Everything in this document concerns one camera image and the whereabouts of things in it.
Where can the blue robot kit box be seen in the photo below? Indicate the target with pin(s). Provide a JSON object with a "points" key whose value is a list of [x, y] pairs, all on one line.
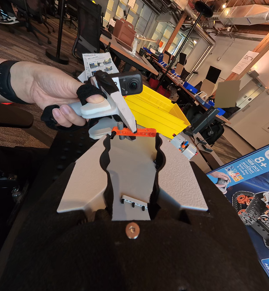
{"points": [[257, 172]]}

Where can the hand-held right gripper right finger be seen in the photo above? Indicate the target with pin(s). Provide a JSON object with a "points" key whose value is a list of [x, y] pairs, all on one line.
{"points": [[182, 181]]}

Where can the orange toy beam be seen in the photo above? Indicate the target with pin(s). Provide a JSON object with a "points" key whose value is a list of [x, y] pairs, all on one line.
{"points": [[145, 132]]}

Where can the grey connector pin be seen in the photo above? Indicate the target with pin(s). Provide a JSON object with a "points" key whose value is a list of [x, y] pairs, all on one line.
{"points": [[120, 125]]}

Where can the black studded mat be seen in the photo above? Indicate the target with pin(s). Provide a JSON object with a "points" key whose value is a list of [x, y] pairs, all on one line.
{"points": [[64, 154]]}

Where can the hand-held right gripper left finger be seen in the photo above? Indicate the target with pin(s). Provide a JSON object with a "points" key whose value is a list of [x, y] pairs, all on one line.
{"points": [[84, 181]]}

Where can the black backpack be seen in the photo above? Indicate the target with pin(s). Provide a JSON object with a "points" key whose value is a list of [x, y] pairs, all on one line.
{"points": [[212, 134]]}

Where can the grey desk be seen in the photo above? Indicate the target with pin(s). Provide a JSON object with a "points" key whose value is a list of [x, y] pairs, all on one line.
{"points": [[129, 170]]}

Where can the black pole with round base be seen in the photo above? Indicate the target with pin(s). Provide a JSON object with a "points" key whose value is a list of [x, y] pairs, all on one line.
{"points": [[60, 34]]}

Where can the brown bag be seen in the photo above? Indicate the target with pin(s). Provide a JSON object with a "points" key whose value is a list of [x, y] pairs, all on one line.
{"points": [[123, 33]]}

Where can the white beam with black pins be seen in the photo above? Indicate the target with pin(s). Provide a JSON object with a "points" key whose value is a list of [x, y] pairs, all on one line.
{"points": [[134, 201]]}

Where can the black office chair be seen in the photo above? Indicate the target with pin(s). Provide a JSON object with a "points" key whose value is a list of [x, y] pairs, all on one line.
{"points": [[89, 27]]}

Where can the black monitor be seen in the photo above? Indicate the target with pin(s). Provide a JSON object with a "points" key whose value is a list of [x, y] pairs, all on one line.
{"points": [[204, 120]]}

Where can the yellow plastic bin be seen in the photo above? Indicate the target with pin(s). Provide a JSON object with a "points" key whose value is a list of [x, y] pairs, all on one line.
{"points": [[157, 109]]}

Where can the black display panel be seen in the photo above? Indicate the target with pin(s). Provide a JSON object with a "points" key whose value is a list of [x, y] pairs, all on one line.
{"points": [[213, 74]]}

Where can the grey orange robot sub-assembly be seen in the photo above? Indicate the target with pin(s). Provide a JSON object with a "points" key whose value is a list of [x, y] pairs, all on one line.
{"points": [[184, 145]]}

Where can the long wooden table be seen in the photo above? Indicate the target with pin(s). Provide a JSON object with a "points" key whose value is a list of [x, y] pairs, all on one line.
{"points": [[134, 60]]}

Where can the red bag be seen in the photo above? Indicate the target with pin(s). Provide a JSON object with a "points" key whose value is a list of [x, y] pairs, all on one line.
{"points": [[164, 89]]}

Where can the black wristband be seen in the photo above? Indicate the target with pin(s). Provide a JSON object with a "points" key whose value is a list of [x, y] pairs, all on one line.
{"points": [[2, 81]]}

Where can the white wall notice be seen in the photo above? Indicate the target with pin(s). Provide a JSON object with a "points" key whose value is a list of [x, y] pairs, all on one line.
{"points": [[245, 61]]}

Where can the silver air duct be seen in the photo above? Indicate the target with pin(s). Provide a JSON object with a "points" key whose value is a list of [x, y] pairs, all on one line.
{"points": [[250, 14]]}

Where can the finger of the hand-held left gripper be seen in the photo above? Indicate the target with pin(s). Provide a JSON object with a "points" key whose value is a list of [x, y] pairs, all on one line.
{"points": [[123, 109], [130, 138]]}

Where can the person's left hand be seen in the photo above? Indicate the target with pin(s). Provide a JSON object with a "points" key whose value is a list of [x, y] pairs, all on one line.
{"points": [[45, 86]]}

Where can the blue storage bin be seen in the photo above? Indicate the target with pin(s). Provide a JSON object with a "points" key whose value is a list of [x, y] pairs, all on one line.
{"points": [[190, 87]]}

